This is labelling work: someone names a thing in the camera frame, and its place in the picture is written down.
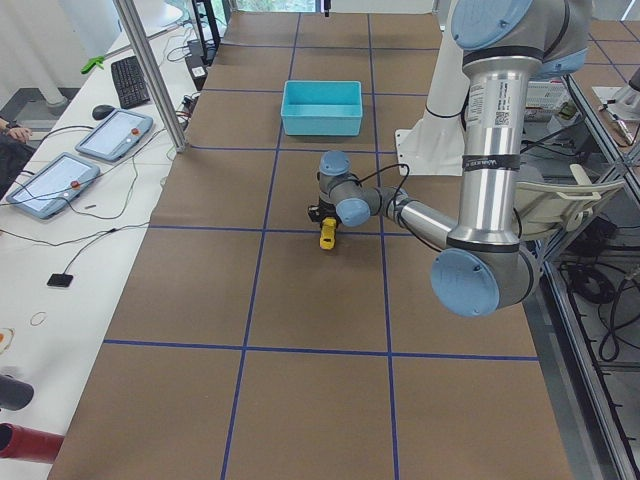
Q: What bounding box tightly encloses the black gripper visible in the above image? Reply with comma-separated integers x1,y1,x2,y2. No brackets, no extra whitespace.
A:
307,199,336,224

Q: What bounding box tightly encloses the yellow beetle toy car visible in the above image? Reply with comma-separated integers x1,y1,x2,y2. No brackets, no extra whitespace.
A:
319,217,338,251

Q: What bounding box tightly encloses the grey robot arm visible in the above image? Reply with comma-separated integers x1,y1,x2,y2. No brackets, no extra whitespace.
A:
308,1,593,317

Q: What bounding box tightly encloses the turquoise plastic bin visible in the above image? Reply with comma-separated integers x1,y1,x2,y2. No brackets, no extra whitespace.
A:
281,80,363,137

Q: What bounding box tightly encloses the far teach pendant tablet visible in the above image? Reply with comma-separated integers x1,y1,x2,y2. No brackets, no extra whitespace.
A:
75,109,154,162

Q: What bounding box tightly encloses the teach pendant tablet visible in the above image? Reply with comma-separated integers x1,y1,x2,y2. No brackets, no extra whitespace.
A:
7,153,101,220
75,109,154,162

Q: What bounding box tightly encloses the white plastic chair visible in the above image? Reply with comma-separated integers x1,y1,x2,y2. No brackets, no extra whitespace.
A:
512,164,625,241

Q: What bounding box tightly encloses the black keyboard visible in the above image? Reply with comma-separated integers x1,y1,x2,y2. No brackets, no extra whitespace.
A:
111,56,150,109

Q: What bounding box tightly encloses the black computer mouse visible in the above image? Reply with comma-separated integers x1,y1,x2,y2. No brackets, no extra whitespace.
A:
92,104,115,121

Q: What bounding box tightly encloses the near teach pendant tablet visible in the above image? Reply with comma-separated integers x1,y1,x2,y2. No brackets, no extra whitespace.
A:
7,153,101,220

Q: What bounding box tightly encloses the small black puck device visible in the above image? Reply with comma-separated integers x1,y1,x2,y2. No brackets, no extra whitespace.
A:
47,273,73,288

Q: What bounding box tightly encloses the green plastic tool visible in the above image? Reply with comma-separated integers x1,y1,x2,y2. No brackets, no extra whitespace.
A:
80,55,107,75

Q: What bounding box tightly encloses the red cylinder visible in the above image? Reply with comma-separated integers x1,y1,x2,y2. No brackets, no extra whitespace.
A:
1,423,65,464

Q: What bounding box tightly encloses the black braided camera cable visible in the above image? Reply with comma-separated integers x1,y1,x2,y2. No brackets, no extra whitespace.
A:
357,162,524,251

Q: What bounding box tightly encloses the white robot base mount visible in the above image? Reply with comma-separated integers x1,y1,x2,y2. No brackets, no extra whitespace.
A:
395,30,469,176

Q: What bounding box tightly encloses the aluminium frame post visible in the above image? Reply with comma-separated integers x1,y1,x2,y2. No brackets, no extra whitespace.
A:
113,0,187,153

